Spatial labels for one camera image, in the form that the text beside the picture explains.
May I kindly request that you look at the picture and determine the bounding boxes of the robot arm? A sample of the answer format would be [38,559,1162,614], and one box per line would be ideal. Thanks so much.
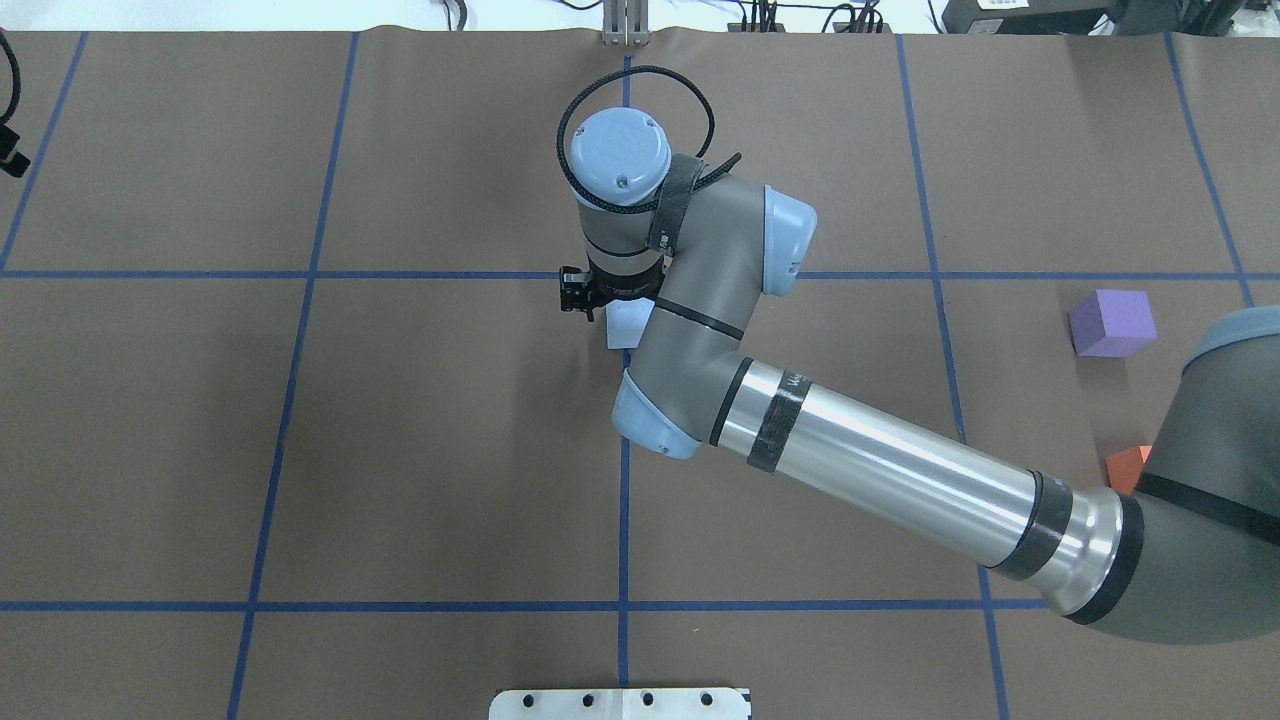
[556,108,1277,644]

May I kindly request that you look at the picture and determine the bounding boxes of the purple block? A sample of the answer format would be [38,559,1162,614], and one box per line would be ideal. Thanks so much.
[1068,290,1158,357]

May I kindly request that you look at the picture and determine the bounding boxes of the orange block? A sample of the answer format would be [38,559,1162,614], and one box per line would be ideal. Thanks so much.
[1103,445,1152,495]

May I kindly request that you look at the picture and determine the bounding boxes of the black power adapter box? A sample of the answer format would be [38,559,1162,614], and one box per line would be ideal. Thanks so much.
[941,1,1114,35]

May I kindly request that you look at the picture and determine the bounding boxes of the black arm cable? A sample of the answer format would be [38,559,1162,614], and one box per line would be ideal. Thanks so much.
[0,29,23,131]
[556,65,742,209]

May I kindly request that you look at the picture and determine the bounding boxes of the aluminium frame post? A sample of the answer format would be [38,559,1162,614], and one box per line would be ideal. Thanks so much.
[600,0,652,47]

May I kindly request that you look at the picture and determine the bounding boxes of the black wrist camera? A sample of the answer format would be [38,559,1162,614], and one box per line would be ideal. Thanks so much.
[0,124,31,178]

